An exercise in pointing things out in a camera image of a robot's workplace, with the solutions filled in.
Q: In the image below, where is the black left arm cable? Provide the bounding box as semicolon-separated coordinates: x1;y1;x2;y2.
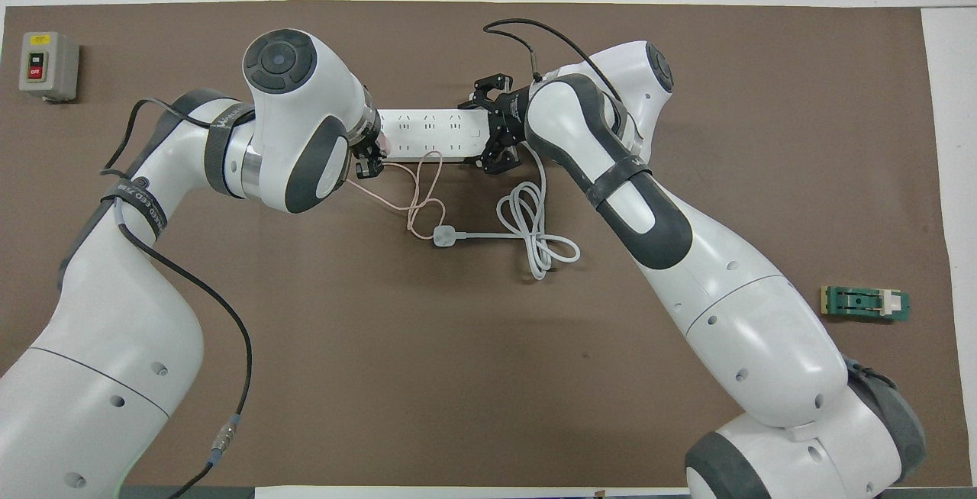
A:
101;97;255;499

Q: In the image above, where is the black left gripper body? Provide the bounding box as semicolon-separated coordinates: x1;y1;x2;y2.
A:
350;127;388;162

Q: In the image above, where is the white power strip with cord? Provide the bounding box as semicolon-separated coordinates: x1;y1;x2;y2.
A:
374;108;582;282

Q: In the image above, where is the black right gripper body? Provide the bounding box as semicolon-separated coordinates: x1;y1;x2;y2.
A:
487;86;537;143

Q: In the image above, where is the green knife switch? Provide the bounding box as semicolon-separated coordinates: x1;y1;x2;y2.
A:
821;285;912;325

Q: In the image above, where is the pink charging cable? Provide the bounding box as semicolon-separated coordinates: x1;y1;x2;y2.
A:
345;150;449;242

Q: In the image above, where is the brown table mat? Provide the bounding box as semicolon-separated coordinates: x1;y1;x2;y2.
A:
0;1;964;489

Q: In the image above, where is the grey on-off switch box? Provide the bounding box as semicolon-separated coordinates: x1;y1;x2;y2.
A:
19;31;81;104

